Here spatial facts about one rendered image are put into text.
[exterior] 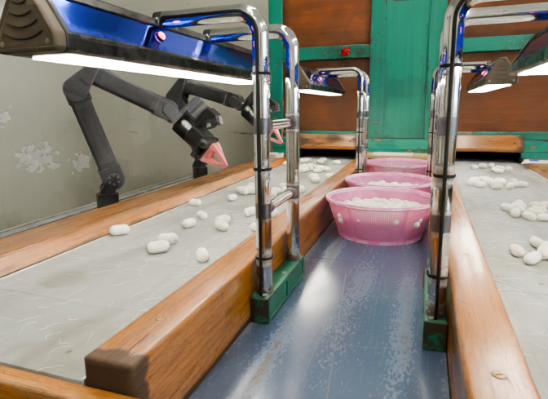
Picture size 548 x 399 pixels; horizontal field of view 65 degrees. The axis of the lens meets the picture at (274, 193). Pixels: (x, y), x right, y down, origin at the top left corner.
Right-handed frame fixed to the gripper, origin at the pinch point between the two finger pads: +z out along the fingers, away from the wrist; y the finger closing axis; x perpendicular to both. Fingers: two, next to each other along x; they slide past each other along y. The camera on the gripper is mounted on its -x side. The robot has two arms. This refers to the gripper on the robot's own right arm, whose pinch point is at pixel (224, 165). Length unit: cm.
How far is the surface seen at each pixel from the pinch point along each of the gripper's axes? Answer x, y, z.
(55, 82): 97, 132, -171
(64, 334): -7, -84, 20
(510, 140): -60, 86, 69
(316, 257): -13, -34, 37
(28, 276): 5, -72, 6
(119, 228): 4, -51, 4
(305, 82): -32.7, 12.7, 1.3
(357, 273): -19, -40, 44
